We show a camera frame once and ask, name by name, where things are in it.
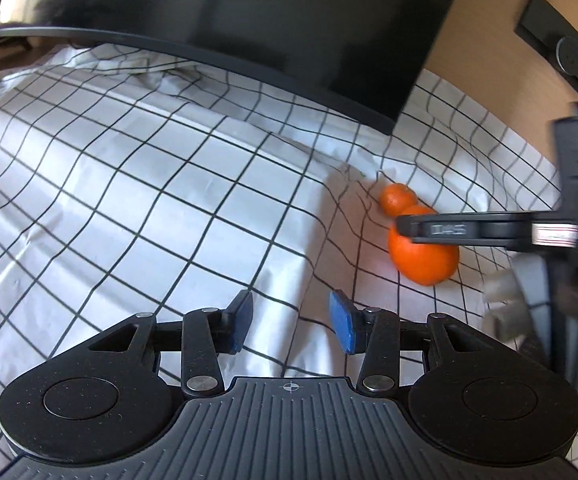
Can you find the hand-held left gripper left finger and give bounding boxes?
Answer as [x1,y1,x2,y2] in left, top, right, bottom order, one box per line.
[69,290,254,398]

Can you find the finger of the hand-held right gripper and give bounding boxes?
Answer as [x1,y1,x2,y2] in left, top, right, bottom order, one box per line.
[395,210,578,250]

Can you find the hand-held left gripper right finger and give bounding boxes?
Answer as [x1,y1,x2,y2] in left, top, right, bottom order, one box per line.
[330,290,480,398]

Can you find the person's right hand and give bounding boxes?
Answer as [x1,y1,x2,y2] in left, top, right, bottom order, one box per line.
[483,270,537,343]

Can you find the small orange mandarin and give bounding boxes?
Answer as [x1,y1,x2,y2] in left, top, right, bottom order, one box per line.
[380,183,418,217]

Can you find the white checkered tablecloth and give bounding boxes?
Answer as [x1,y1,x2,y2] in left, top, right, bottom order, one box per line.
[0,42,578,480]

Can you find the black computer monitor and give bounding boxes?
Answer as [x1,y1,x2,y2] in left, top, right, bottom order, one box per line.
[0,0,470,136]

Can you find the black wall fixture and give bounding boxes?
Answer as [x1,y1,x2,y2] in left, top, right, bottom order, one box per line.
[515,0,578,126]

